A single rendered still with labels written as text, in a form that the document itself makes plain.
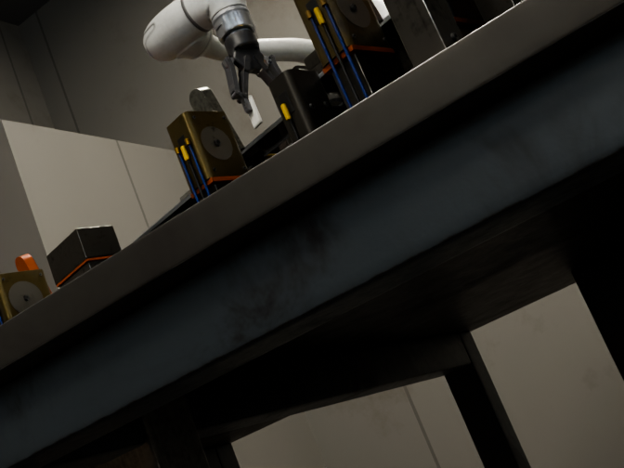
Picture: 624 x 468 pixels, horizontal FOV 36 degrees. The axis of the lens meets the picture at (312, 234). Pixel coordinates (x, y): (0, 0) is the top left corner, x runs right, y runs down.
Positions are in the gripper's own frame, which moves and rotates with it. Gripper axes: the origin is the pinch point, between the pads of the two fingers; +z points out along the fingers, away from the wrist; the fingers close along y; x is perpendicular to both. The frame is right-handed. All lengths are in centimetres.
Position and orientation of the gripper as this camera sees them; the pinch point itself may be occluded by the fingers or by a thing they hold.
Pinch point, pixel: (270, 113)
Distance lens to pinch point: 214.7
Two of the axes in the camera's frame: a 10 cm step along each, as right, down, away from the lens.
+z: 3.7, 9.0, -2.4
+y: -7.7, 1.5, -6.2
